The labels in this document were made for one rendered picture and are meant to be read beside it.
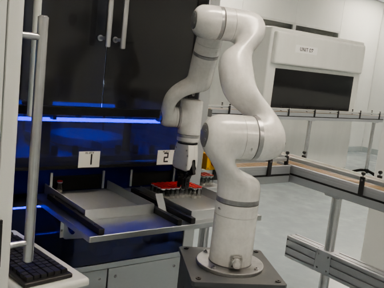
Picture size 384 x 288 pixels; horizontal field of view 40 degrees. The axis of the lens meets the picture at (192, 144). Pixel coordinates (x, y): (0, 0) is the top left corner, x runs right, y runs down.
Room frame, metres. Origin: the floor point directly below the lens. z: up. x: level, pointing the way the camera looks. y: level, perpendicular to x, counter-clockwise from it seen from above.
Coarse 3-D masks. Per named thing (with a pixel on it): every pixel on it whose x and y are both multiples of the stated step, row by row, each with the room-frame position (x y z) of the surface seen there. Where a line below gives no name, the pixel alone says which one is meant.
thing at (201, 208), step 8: (144, 192) 1.98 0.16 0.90; (152, 192) 1.93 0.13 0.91; (208, 192) 2.07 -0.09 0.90; (216, 192) 2.04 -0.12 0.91; (168, 200) 1.84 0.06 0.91; (176, 200) 1.97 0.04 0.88; (184, 200) 1.98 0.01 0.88; (192, 200) 2.00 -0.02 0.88; (200, 200) 2.01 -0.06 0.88; (208, 200) 2.02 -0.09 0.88; (176, 208) 1.80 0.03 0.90; (184, 208) 1.77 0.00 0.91; (192, 208) 1.88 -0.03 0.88; (200, 208) 1.90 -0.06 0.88; (208, 208) 1.91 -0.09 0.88; (192, 216) 1.73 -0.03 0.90; (200, 216) 1.75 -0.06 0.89; (208, 216) 1.78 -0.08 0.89
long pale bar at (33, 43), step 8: (40, 0) 1.69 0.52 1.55; (40, 8) 1.69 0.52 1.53; (32, 24) 1.69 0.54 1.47; (32, 32) 1.69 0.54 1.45; (32, 40) 1.68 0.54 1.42; (32, 48) 1.68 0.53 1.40; (32, 56) 1.68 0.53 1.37; (32, 64) 1.68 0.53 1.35; (32, 72) 1.68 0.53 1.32; (32, 80) 1.68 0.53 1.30; (32, 88) 1.68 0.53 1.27; (32, 96) 1.68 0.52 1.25; (24, 104) 1.73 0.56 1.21; (32, 104) 1.68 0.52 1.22
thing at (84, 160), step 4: (80, 152) 1.87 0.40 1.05; (84, 152) 1.88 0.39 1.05; (88, 152) 1.89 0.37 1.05; (92, 152) 1.90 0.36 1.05; (96, 152) 1.91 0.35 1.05; (100, 152) 1.92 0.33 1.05; (80, 156) 1.87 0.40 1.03; (84, 156) 1.88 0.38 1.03; (88, 156) 1.89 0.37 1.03; (96, 156) 1.91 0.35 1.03; (80, 160) 1.87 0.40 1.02; (84, 160) 1.88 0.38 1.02; (88, 160) 1.89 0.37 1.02; (92, 160) 1.90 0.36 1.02; (96, 160) 1.91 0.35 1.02; (80, 164) 1.87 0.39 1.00; (84, 164) 1.88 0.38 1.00; (88, 164) 1.89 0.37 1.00; (92, 164) 1.90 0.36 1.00; (96, 164) 1.91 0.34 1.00
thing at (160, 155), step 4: (160, 152) 2.08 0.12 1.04; (164, 152) 2.10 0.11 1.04; (168, 152) 2.11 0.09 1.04; (172, 152) 2.12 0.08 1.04; (160, 156) 2.09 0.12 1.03; (164, 156) 2.10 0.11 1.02; (172, 156) 2.12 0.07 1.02; (160, 160) 2.09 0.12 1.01; (168, 160) 2.11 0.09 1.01; (172, 160) 2.12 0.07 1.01; (160, 164) 2.09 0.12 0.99; (164, 164) 2.10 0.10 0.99; (168, 164) 2.11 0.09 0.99; (172, 164) 2.12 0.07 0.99
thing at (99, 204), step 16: (48, 192) 1.85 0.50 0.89; (64, 192) 1.91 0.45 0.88; (80, 192) 1.94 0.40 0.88; (96, 192) 1.96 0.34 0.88; (112, 192) 1.99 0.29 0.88; (128, 192) 1.90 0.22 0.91; (80, 208) 1.64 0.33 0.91; (96, 208) 1.75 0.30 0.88; (112, 208) 1.67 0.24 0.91; (128, 208) 1.71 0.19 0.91; (144, 208) 1.74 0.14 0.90
